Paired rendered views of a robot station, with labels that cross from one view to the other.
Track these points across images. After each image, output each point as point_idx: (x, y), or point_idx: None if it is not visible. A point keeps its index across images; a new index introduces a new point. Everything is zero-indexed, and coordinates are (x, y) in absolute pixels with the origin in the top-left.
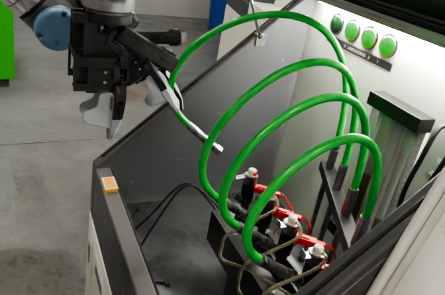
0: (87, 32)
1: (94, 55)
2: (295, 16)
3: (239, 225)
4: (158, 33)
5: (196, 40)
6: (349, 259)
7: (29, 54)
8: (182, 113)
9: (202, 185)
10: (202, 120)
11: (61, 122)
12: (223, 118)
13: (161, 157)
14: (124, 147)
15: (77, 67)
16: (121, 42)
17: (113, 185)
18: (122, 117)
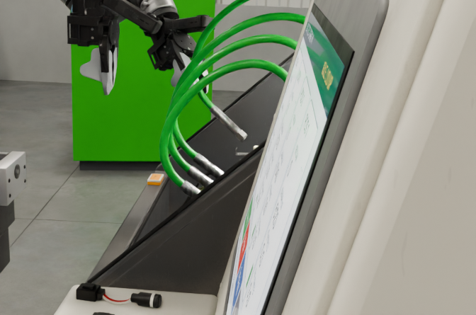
0: None
1: (85, 15)
2: None
3: (190, 167)
4: (185, 19)
5: (211, 20)
6: (230, 168)
7: None
8: (243, 117)
9: (175, 137)
10: (268, 128)
11: None
12: (185, 69)
13: (224, 167)
14: (183, 151)
15: (71, 25)
16: (105, 4)
17: (157, 178)
18: (108, 69)
